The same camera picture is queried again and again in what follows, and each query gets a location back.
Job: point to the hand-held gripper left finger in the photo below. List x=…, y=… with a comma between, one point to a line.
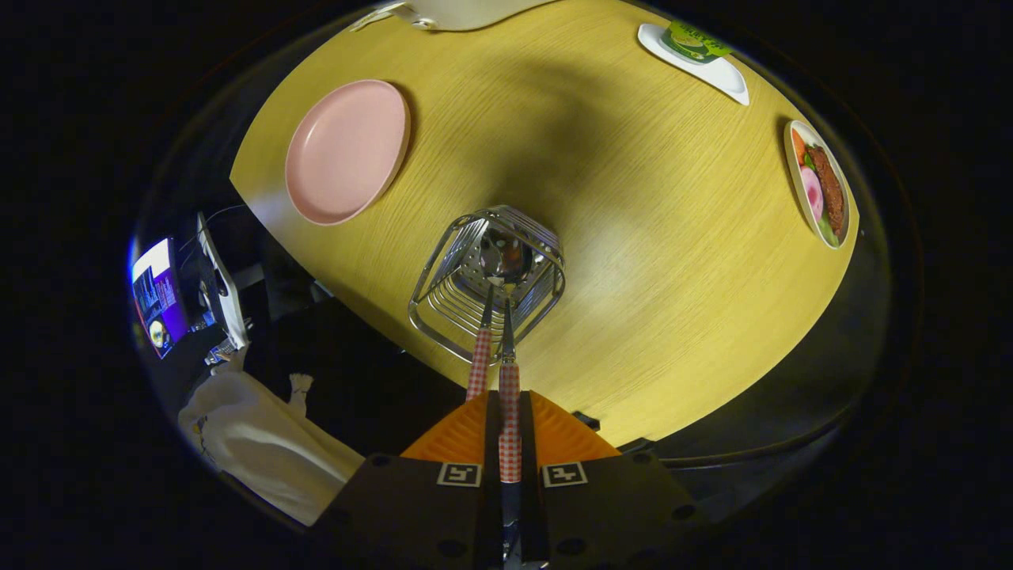
x=404, y=507

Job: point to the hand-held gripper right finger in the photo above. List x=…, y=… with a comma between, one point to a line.
x=617, y=507

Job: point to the white cloth garment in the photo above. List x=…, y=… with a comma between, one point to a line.
x=261, y=451

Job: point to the white stand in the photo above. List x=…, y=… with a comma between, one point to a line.
x=225, y=293

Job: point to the computer monitor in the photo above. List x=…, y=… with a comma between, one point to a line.
x=162, y=297

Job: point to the pink plate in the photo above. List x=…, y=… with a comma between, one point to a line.
x=344, y=154

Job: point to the white plate of food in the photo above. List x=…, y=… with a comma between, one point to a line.
x=823, y=186

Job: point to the white coaster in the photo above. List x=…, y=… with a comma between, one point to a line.
x=724, y=79

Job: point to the green label drink bottle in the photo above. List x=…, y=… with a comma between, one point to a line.
x=695, y=43

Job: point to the white divided condiment tray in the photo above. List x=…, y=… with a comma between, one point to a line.
x=376, y=16

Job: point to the white toaster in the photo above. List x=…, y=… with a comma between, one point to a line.
x=475, y=14

